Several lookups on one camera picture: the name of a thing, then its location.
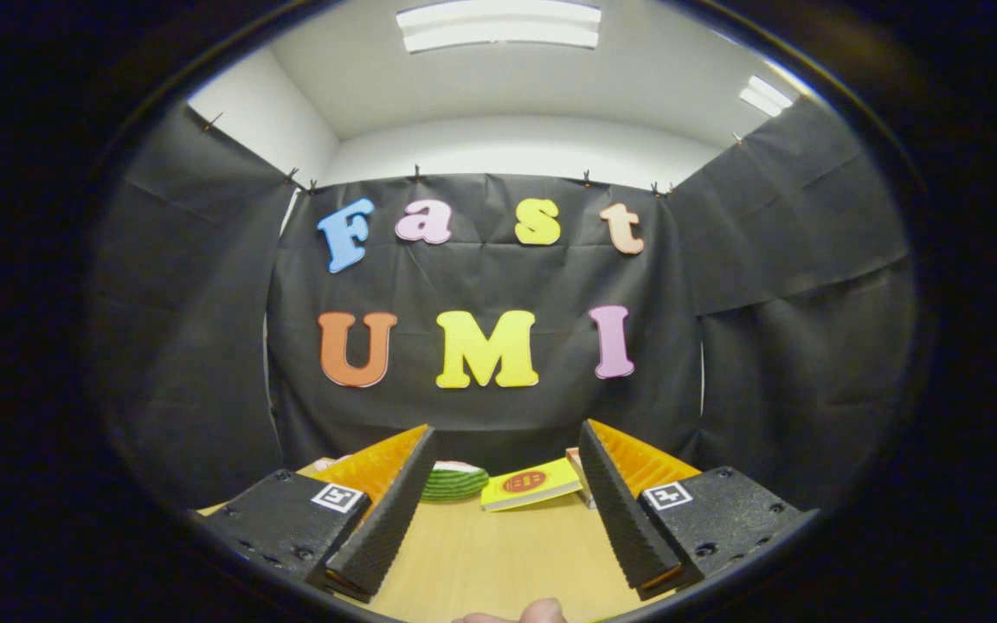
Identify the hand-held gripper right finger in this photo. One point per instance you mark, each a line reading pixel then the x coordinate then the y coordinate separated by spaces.
pixel 624 519

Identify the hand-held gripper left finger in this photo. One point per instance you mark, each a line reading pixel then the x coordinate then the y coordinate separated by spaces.
pixel 382 523

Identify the tan book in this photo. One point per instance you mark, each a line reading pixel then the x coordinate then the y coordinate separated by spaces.
pixel 576 467

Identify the pink green plush toy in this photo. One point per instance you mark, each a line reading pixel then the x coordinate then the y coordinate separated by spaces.
pixel 330 464

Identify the watermelon slice plush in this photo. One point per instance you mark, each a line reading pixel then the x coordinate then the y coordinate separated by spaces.
pixel 455 483

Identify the yellow book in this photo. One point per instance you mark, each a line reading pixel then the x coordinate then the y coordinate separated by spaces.
pixel 529 484

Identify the black backdrop cloth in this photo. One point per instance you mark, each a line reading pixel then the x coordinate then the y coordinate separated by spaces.
pixel 481 415

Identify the small ceiling light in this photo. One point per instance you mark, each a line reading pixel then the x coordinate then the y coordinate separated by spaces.
pixel 767 95

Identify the long ceiling light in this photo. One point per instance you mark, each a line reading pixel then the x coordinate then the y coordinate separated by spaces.
pixel 498 24

